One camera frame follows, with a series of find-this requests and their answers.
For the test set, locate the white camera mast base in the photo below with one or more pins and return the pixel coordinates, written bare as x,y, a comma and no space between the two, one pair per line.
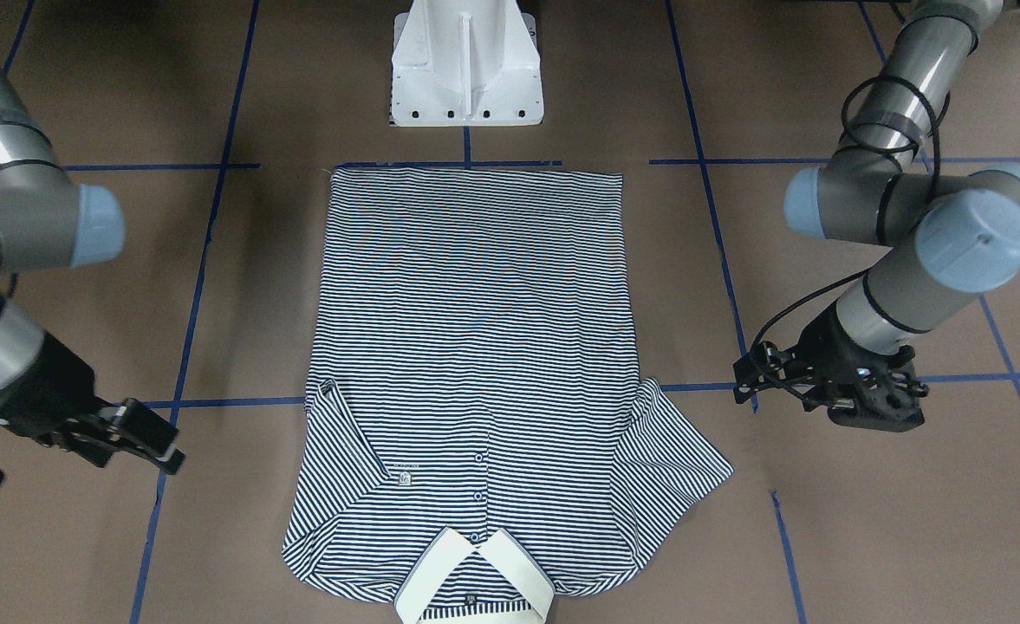
466,64

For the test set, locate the navy white striped polo shirt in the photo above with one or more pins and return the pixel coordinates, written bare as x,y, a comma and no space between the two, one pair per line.
480,440

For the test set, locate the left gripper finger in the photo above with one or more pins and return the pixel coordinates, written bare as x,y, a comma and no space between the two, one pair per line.
811,395
764,366

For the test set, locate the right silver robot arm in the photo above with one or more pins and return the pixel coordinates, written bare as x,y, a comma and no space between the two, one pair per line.
46,221

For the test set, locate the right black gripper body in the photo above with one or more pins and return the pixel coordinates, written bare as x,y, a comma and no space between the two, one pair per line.
44,381

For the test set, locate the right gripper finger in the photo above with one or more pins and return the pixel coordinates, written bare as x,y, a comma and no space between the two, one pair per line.
142,432
94,447

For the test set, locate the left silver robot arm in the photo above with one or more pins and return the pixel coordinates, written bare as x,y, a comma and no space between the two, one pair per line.
949,238

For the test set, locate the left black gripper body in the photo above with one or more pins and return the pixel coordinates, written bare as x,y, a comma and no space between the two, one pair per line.
824,346

